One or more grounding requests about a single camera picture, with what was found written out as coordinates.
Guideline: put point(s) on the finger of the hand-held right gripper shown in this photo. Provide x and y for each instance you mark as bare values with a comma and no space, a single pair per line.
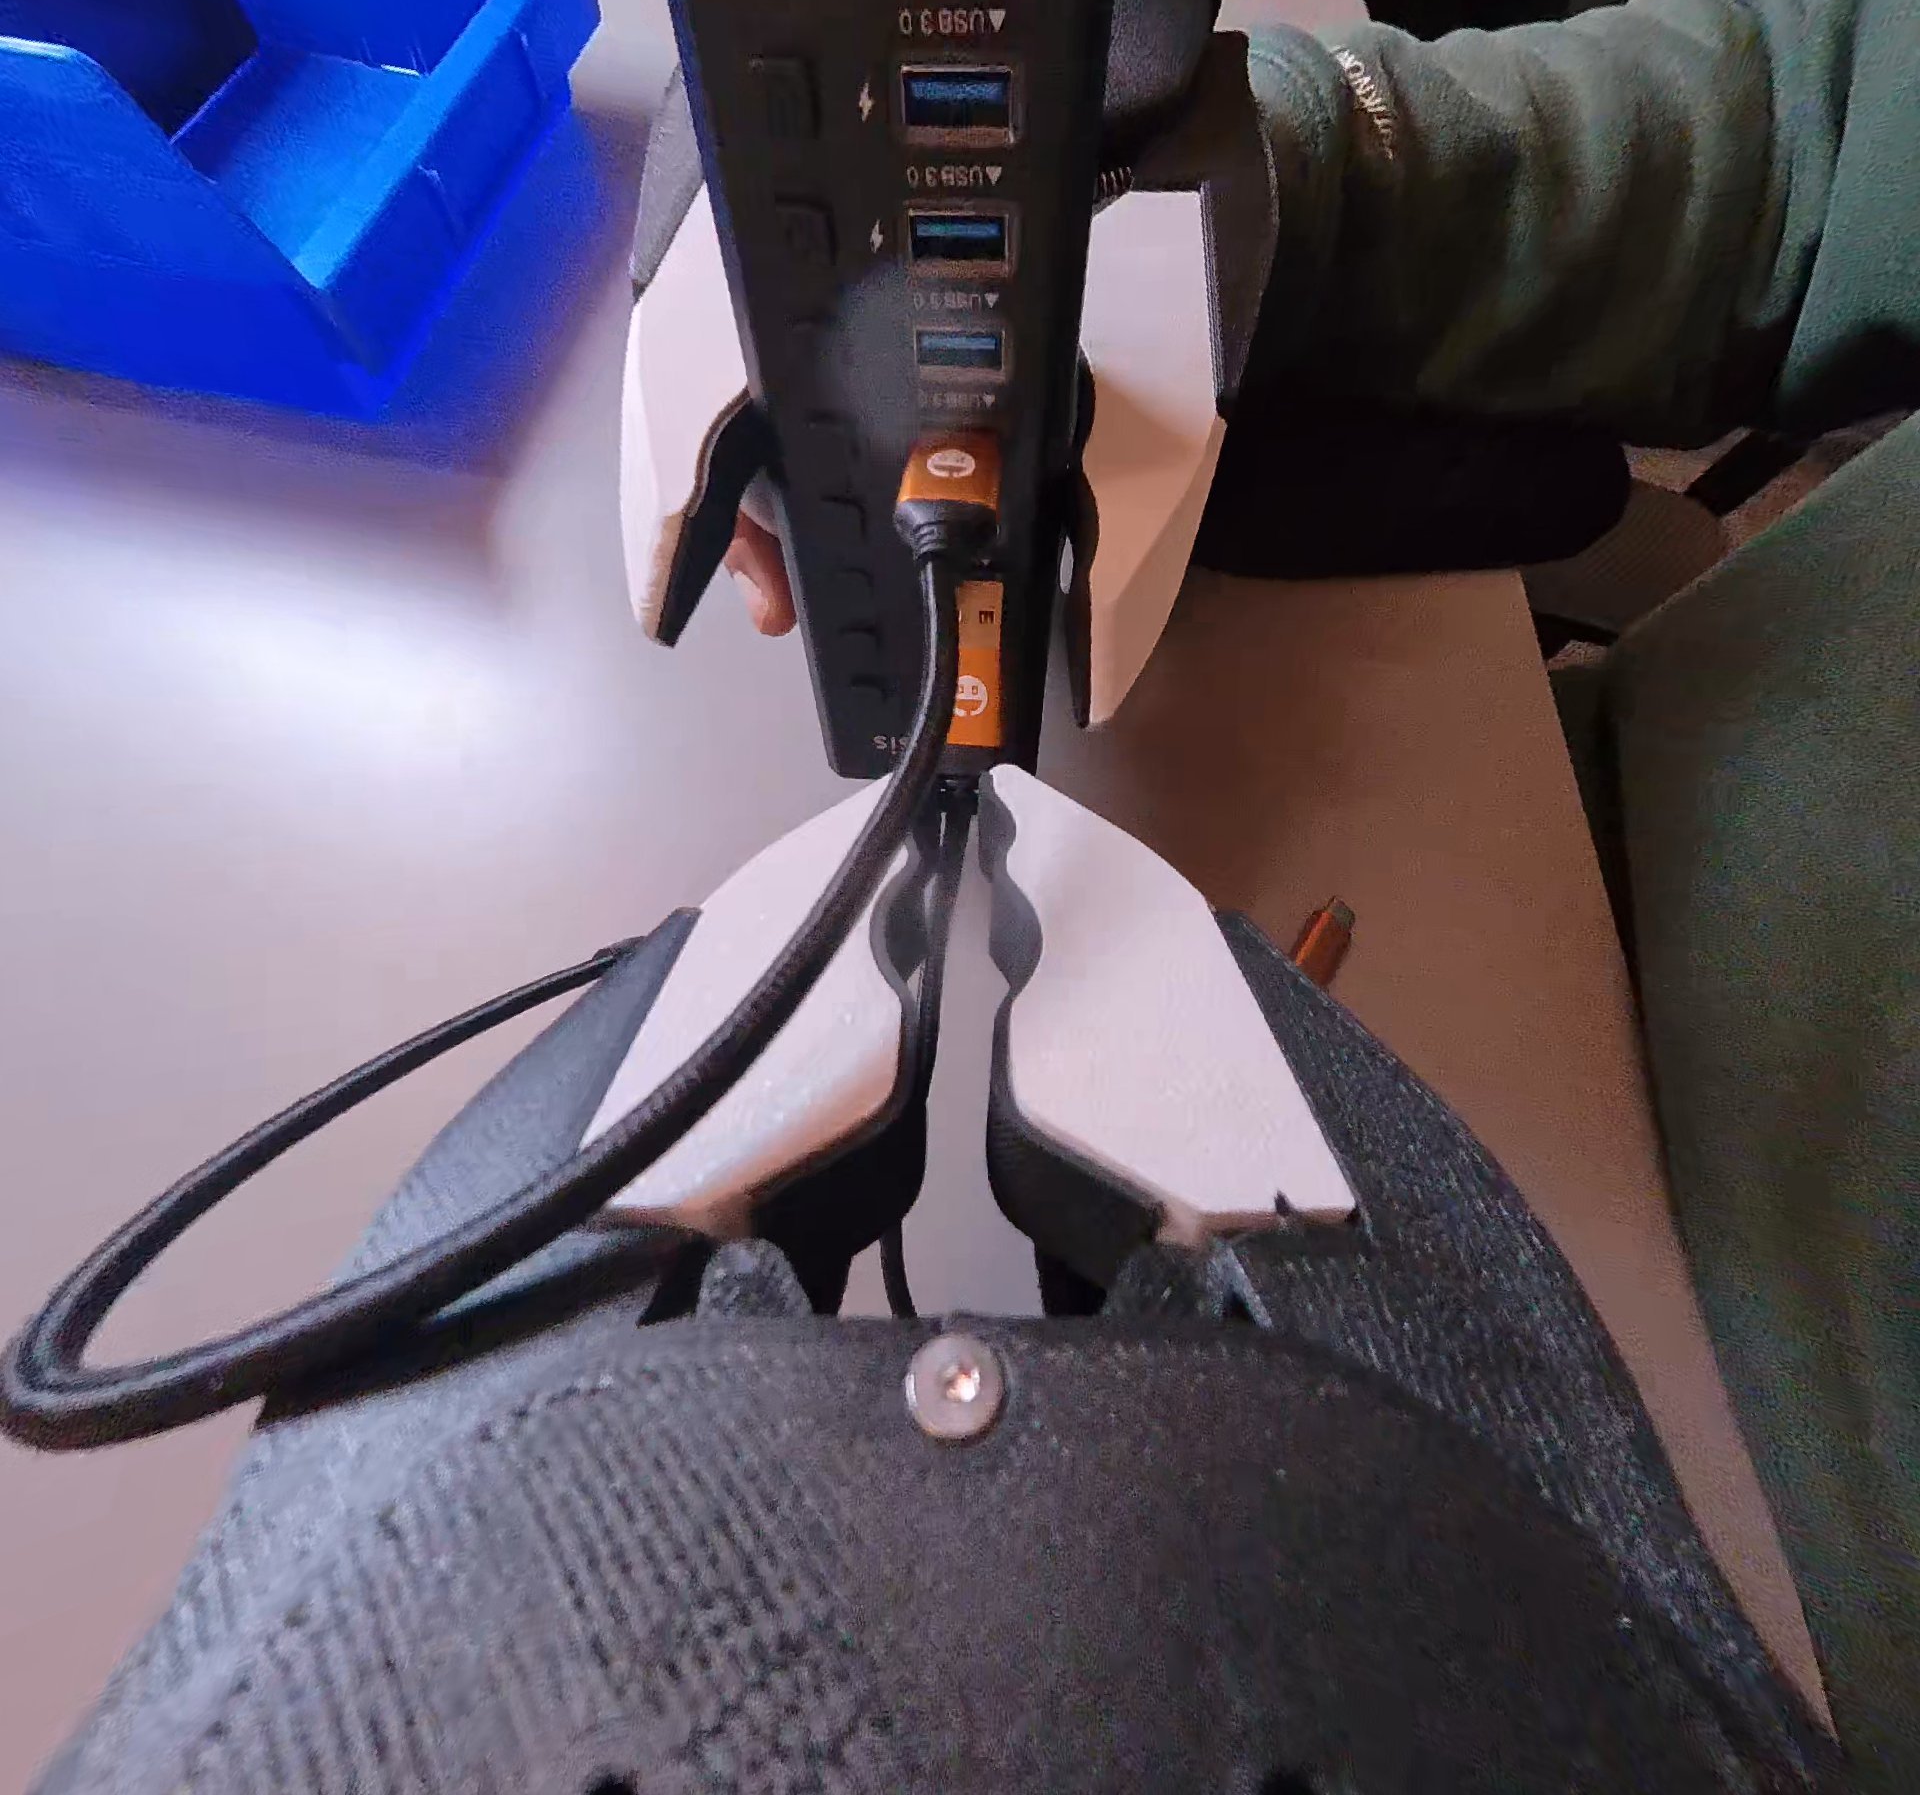
670,447
1165,475

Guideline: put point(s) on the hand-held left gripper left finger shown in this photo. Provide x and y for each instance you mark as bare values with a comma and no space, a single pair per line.
719,957

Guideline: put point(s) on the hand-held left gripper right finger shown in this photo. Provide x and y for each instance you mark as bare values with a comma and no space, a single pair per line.
1156,1059

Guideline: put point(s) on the black multi-port usb hub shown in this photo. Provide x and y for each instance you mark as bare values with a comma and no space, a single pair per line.
840,371

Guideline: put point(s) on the person's right hand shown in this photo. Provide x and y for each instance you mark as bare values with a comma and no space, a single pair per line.
763,566

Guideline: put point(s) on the blue plastic bin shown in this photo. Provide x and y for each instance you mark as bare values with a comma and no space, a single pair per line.
226,175

